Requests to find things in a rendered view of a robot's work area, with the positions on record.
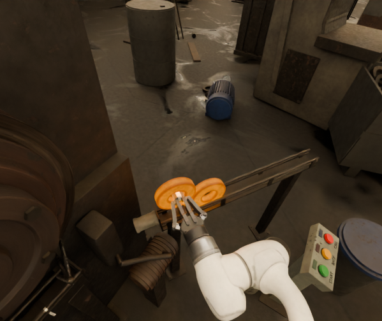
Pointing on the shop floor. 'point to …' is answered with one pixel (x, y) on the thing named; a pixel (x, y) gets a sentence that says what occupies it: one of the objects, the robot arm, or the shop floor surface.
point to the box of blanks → (372, 122)
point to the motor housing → (154, 268)
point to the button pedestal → (299, 274)
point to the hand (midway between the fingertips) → (176, 191)
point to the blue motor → (220, 100)
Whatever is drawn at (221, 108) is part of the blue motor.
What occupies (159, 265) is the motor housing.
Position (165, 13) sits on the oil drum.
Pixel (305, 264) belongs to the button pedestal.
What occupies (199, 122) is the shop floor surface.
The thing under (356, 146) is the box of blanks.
